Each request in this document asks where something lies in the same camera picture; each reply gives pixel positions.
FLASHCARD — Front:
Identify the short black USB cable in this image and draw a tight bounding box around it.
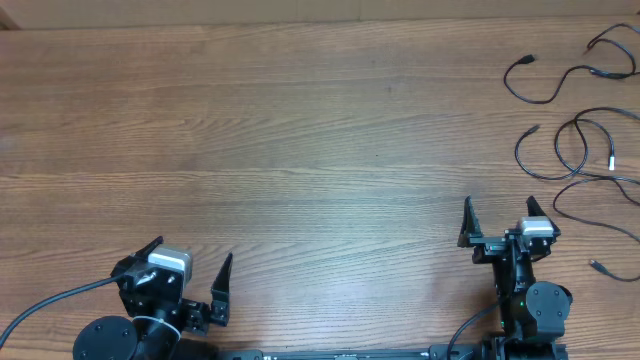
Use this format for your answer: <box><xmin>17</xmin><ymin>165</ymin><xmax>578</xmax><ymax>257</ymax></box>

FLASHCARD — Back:
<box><xmin>503</xmin><ymin>22</ymin><xmax>640</xmax><ymax>106</ymax></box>

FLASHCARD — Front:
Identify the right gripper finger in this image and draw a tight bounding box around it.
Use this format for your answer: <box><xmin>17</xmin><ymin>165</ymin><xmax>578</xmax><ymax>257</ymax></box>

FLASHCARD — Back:
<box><xmin>457</xmin><ymin>196</ymin><xmax>484</xmax><ymax>248</ymax></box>
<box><xmin>526</xmin><ymin>196</ymin><xmax>546</xmax><ymax>217</ymax></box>

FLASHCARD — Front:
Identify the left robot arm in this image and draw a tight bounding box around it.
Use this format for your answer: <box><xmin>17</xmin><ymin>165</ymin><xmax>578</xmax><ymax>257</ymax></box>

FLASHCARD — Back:
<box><xmin>72</xmin><ymin>236</ymin><xmax>233</xmax><ymax>360</ymax></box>

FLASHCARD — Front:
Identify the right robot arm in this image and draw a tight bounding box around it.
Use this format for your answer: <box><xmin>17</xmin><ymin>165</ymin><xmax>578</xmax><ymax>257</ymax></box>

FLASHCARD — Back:
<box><xmin>446</xmin><ymin>197</ymin><xmax>573</xmax><ymax>359</ymax></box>

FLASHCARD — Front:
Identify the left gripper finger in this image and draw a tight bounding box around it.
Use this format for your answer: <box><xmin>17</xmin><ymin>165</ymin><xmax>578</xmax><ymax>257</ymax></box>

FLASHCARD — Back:
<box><xmin>133</xmin><ymin>236</ymin><xmax>164</xmax><ymax>259</ymax></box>
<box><xmin>210</xmin><ymin>253</ymin><xmax>233</xmax><ymax>327</ymax></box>

